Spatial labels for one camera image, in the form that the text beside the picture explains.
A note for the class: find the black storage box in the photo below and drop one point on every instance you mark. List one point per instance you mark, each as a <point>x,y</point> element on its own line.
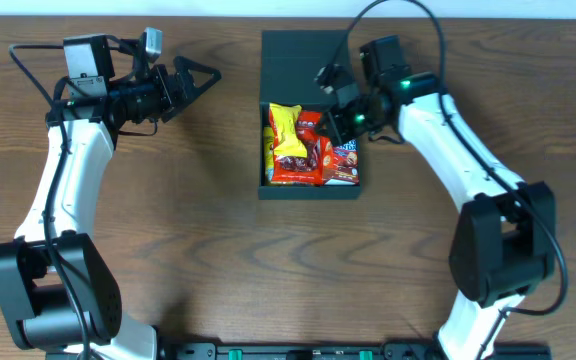
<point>290,61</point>

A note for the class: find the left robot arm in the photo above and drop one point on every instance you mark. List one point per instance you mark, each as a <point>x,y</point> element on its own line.
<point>56,292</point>

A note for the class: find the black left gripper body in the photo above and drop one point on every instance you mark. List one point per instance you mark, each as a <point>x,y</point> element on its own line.
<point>148,100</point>

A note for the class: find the red Hello Panda box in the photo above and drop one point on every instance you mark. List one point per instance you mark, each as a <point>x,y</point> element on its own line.
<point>340,163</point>

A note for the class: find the yellow snack packet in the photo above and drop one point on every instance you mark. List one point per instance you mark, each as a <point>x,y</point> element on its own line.
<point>284,124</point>

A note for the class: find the red Hacks candy bag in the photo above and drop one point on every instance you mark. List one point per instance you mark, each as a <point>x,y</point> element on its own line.
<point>302,171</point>

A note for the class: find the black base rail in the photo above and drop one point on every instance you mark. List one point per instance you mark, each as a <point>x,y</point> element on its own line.
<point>212,351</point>

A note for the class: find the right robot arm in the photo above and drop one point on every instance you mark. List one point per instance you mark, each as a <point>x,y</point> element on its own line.
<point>505,258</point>

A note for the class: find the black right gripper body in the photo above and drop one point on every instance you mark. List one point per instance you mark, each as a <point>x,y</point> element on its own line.
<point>354,119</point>

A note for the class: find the large yellow snack bag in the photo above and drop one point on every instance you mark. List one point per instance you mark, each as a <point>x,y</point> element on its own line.
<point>268,143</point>

